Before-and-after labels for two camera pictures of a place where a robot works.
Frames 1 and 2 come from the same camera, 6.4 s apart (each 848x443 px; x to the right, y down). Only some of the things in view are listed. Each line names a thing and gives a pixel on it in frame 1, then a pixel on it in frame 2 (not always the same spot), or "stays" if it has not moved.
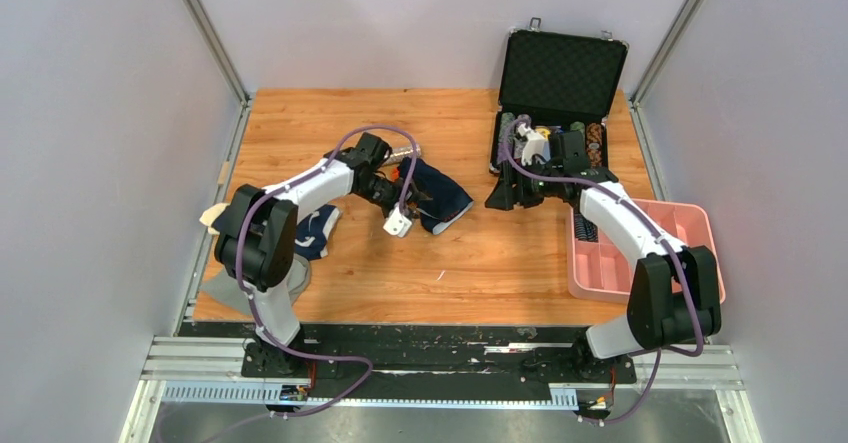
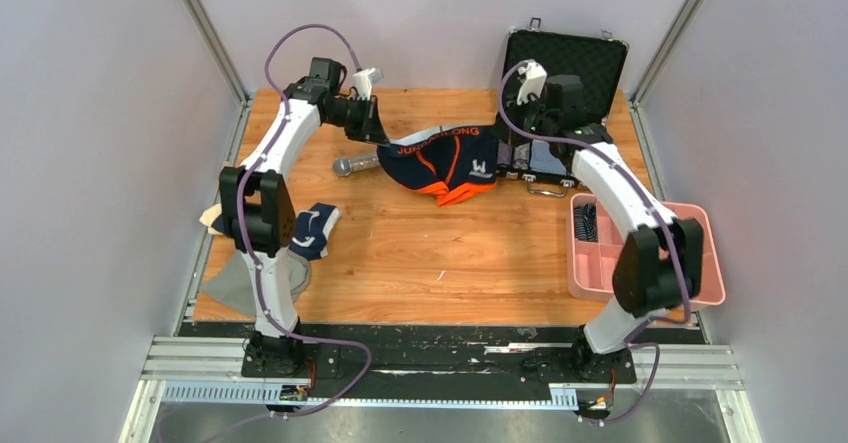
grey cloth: x=228 y=287 stays
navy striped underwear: x=584 y=229 stays
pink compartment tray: x=603 y=271 stays
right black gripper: x=505 y=196 to x=516 y=109
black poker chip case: x=561 y=81 stays
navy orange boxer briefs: x=448 y=202 to x=446 y=162
